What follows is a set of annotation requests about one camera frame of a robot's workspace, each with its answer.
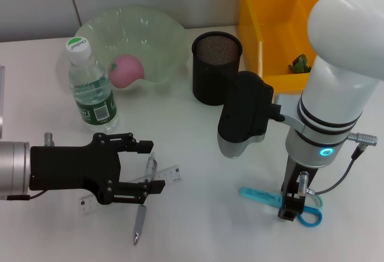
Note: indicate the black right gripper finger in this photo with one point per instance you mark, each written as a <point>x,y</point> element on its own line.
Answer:
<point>289,211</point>

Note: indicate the green plastic wrapper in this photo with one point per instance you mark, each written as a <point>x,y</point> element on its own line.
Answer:
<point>298,64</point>

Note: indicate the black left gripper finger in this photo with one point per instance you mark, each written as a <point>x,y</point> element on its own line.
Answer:
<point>156,187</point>
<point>145,147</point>

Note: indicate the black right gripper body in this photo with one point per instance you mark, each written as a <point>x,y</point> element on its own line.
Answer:
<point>292,178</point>

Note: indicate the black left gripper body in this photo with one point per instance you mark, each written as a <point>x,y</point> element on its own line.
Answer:
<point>72,167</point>

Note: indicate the pink toy peach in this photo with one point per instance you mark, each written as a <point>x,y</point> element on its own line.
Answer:
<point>126,71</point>

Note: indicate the yellow plastic bin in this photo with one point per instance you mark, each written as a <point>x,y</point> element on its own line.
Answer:
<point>270,19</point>

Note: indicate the clear plastic ruler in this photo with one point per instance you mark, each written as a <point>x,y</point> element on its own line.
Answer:
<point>168,175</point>

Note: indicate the silver white ballpoint pen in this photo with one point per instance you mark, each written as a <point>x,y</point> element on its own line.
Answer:
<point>139,220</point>

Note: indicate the pale green glass fruit bowl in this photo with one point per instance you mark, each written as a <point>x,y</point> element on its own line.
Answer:
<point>144,34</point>

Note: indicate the clear green-label water bottle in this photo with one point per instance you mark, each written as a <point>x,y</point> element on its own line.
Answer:
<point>93,94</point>

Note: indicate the blue capped scissors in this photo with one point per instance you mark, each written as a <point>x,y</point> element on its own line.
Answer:
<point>258,195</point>

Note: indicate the black mesh pen holder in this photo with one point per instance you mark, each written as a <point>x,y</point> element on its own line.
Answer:
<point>210,73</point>

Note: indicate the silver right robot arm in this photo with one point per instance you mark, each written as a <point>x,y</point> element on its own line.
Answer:
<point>336,94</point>

